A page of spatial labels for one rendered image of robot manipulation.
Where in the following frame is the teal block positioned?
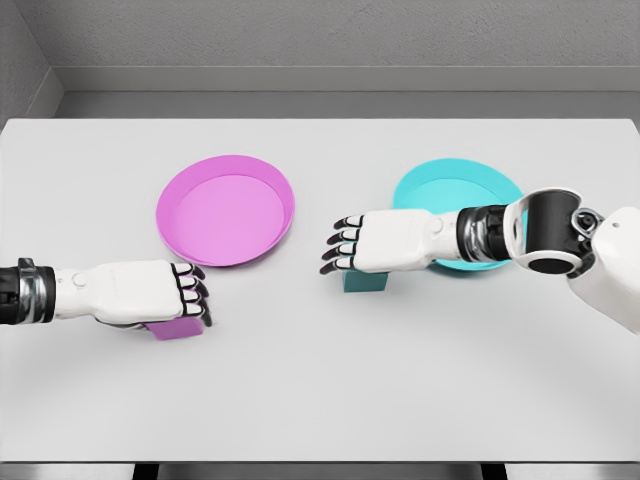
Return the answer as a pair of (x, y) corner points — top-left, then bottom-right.
(342, 269), (390, 294)

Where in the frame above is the pink block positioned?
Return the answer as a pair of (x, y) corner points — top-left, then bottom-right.
(146, 318), (204, 343)

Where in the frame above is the pink round plate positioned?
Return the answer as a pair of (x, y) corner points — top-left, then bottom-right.
(155, 154), (296, 270)

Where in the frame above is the cyan round plate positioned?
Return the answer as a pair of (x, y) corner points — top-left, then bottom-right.
(391, 159), (527, 276)

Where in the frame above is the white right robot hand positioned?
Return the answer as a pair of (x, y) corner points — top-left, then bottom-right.
(319, 209), (432, 275)

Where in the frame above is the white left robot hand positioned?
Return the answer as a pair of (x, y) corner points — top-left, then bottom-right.
(92, 260), (215, 332)

